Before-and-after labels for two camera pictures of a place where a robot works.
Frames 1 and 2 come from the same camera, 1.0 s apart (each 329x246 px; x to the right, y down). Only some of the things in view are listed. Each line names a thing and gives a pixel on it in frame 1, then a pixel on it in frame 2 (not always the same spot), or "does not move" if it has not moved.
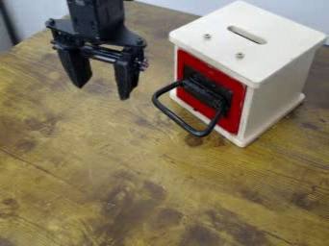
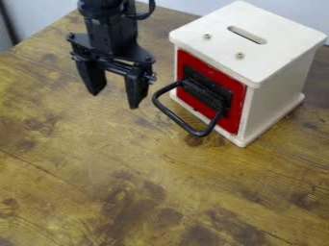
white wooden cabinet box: (243, 70) does not move
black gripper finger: (77, 61) -> (93, 75)
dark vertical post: (14, 33) does not move
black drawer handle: (209, 90) does not move
